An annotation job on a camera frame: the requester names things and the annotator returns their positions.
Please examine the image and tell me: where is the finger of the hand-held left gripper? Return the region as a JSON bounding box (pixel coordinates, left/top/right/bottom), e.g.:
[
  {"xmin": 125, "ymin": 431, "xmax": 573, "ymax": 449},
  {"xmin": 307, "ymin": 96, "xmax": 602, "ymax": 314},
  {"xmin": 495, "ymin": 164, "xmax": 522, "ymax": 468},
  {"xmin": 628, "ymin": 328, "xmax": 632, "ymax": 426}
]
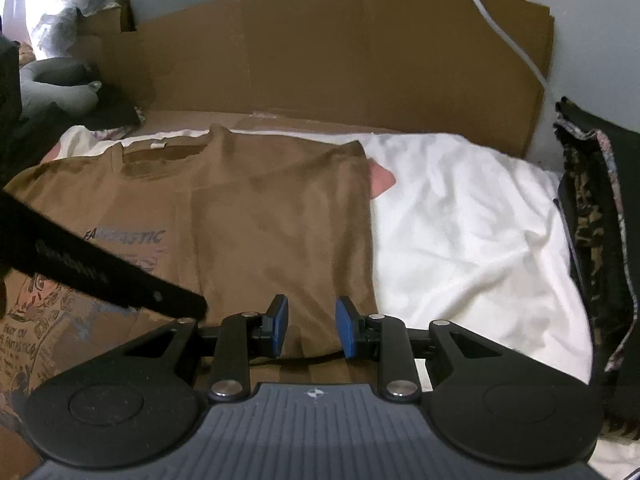
[{"xmin": 112, "ymin": 264, "xmax": 209, "ymax": 322}]

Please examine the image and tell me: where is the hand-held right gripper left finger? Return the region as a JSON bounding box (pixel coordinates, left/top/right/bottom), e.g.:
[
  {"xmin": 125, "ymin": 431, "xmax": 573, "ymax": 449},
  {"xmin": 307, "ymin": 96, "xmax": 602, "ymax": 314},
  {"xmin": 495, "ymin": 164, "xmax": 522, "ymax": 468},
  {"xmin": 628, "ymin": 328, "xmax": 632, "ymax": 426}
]
[{"xmin": 122, "ymin": 294, "xmax": 291, "ymax": 401}]

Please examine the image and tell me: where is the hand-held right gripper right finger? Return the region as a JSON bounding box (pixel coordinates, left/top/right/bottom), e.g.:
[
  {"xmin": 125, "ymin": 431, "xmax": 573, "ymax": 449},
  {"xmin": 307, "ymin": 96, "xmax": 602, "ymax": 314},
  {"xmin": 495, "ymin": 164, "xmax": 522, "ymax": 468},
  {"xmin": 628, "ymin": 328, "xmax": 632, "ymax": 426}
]
[{"xmin": 334, "ymin": 296, "xmax": 506, "ymax": 401}]

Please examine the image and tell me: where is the brown printed t-shirt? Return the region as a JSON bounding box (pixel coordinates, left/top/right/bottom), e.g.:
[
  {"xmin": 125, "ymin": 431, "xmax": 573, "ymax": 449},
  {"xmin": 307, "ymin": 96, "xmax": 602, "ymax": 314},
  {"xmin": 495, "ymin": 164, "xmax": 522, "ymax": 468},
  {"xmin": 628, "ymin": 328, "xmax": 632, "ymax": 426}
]
[{"xmin": 0, "ymin": 125, "xmax": 379, "ymax": 466}]

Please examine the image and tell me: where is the white cartoon-print bed sheet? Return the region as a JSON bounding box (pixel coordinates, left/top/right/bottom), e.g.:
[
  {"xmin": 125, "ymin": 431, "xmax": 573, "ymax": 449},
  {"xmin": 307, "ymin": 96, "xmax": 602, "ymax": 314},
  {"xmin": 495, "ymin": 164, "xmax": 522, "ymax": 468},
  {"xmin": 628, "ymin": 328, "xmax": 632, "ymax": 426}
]
[{"xmin": 42, "ymin": 125, "xmax": 640, "ymax": 480}]

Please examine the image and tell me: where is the black clothing pile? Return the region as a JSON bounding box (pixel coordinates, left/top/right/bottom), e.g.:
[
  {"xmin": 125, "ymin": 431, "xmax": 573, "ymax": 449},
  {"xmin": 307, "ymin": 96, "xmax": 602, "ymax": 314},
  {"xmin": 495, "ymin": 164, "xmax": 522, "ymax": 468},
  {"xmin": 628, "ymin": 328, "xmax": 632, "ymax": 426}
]
[{"xmin": 0, "ymin": 82, "xmax": 146, "ymax": 176}]

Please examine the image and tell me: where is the grey plush toy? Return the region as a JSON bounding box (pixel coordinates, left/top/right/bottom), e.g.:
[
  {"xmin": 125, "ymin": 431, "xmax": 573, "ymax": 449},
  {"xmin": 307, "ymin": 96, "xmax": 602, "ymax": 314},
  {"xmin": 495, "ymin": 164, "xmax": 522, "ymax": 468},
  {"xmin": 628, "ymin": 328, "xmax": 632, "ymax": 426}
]
[{"xmin": 19, "ymin": 56, "xmax": 103, "ymax": 117}]

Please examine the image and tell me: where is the brown cardboard sheet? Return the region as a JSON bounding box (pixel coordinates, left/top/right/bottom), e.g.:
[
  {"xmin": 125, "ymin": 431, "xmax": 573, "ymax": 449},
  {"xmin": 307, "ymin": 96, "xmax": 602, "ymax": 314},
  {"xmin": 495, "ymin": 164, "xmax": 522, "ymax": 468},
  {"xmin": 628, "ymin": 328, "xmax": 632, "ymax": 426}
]
[{"xmin": 75, "ymin": 0, "xmax": 556, "ymax": 158}]

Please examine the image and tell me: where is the black folded garment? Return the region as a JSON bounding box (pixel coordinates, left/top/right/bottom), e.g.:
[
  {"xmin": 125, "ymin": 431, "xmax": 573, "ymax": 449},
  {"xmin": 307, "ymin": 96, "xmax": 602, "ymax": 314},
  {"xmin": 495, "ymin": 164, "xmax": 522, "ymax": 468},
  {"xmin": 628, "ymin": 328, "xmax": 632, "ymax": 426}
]
[{"xmin": 552, "ymin": 96, "xmax": 640, "ymax": 441}]

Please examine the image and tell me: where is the white cable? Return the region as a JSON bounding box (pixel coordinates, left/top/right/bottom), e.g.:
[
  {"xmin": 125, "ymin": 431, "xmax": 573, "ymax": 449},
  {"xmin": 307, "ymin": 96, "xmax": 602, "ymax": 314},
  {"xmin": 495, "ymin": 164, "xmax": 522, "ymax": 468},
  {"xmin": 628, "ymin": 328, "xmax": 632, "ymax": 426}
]
[{"xmin": 442, "ymin": 0, "xmax": 551, "ymax": 91}]

